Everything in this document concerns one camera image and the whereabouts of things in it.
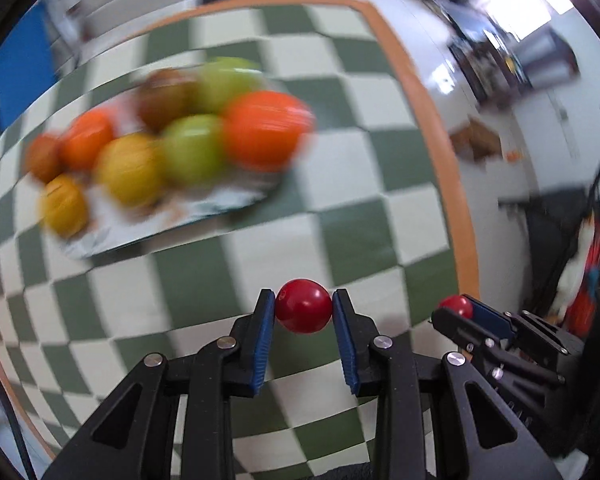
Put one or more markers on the green checkered tablecloth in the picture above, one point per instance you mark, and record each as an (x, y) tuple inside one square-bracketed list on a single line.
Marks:
[(380, 210)]

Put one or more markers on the white goose plush toy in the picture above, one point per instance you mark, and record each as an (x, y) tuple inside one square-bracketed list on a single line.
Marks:
[(577, 260)]

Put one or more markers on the floral oval plate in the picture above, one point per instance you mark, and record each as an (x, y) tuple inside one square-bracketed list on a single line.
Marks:
[(195, 210)]

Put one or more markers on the red-green apple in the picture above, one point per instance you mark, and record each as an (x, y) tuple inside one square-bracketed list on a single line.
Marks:
[(167, 100)]

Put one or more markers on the small wooden stool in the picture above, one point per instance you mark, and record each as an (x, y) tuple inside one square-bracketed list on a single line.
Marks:
[(475, 140)]

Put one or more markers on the round yellow citrus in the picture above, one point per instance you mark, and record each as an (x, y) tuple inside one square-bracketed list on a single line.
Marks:
[(130, 170), (64, 205)]

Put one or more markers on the orange net bag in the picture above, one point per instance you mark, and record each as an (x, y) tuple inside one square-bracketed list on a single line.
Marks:
[(587, 302)]

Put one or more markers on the green apple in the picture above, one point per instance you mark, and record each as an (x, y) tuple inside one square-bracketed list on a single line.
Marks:
[(192, 150), (230, 82)]

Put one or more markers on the brownish orange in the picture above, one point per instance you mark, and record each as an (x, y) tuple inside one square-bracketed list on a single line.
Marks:
[(42, 157)]

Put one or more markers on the blue cushioned chair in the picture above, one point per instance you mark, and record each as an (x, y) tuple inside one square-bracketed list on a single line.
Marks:
[(15, 70)]

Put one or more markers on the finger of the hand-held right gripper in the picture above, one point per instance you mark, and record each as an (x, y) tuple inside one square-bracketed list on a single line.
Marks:
[(455, 327), (490, 317)]

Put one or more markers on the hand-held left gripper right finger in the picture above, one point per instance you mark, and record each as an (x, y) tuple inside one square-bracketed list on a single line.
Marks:
[(345, 345)]

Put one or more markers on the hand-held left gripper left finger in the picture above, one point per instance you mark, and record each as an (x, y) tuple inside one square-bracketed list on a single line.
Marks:
[(265, 345)]

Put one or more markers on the person's dark fleece pants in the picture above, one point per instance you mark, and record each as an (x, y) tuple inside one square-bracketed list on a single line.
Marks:
[(350, 473)]

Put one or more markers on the red cherry tomato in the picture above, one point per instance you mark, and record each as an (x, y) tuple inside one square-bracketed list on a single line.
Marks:
[(455, 305), (302, 306)]

